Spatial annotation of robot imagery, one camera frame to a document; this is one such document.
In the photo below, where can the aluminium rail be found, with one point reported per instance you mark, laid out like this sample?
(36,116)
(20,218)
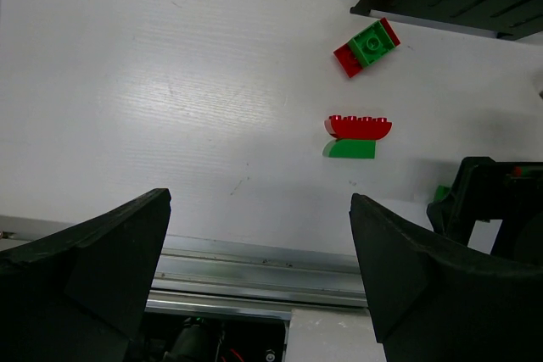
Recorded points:
(214,278)

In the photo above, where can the green square lego brick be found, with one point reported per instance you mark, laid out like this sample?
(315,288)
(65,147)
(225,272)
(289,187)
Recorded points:
(372,44)

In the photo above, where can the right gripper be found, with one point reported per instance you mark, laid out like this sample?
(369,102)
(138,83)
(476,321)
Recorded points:
(485,189)

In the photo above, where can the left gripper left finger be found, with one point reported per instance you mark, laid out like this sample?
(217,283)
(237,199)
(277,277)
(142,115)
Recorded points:
(80,293)

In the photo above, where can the red lego under green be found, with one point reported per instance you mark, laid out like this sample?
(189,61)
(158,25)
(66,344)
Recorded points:
(347,60)

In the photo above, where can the green curved lego brick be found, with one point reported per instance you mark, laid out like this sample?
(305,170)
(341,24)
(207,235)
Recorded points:
(350,149)

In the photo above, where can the red curved lego brick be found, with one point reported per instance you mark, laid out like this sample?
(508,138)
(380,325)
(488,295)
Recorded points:
(357,128)

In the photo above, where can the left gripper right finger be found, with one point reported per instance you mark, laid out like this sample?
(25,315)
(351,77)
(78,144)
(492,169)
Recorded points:
(433,299)

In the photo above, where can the green lego plate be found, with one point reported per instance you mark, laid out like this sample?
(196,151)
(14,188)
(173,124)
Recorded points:
(441,192)

